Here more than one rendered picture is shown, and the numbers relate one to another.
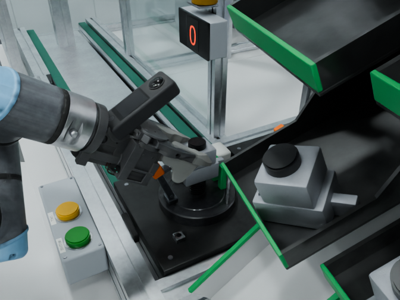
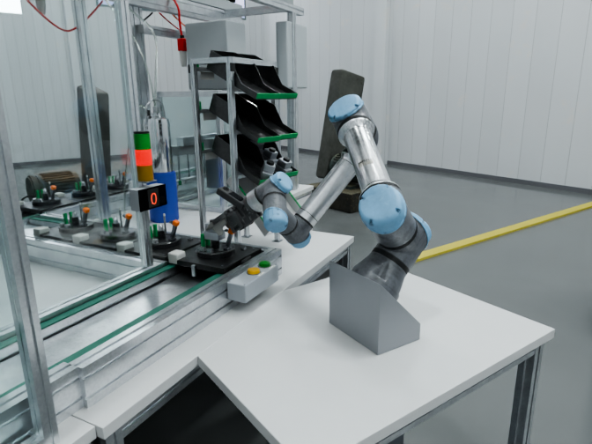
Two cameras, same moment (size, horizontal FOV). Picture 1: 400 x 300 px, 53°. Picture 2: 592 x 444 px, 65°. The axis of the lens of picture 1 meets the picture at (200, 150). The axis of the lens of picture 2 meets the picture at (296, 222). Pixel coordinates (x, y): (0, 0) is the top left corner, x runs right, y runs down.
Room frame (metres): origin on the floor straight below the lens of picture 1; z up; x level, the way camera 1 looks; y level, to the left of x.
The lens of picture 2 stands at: (1.21, 1.49, 1.52)
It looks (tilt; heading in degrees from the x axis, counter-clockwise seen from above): 15 degrees down; 235
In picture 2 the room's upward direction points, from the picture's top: 1 degrees counter-clockwise
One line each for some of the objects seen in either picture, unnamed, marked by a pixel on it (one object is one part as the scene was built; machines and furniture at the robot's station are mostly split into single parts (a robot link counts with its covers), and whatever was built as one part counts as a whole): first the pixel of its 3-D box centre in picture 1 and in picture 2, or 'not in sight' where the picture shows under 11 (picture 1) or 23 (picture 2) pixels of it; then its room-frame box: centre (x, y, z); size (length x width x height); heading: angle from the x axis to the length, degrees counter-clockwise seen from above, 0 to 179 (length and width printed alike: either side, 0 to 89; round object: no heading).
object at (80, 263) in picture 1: (71, 224); (254, 280); (0.52, 0.23, 0.93); 0.21 x 0.07 x 0.06; 28
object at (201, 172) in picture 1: (202, 156); (211, 228); (0.55, 0.00, 1.06); 0.08 x 0.04 x 0.07; 118
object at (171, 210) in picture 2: not in sight; (162, 196); (0.40, -0.98, 0.99); 0.16 x 0.16 x 0.27
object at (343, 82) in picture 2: not in sight; (350, 136); (-3.21, -3.56, 0.94); 1.11 x 1.10 x 1.88; 89
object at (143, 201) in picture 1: (197, 202); (216, 255); (0.55, 0.01, 0.96); 0.24 x 0.24 x 0.02; 28
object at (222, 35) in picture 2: not in sight; (225, 99); (-0.11, -1.20, 1.50); 0.38 x 0.21 x 0.88; 118
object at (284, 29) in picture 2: not in sight; (292, 109); (-0.70, -1.31, 1.42); 0.30 x 0.09 x 1.13; 28
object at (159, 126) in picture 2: not in sight; (157, 136); (0.40, -0.98, 1.32); 0.14 x 0.14 x 0.38
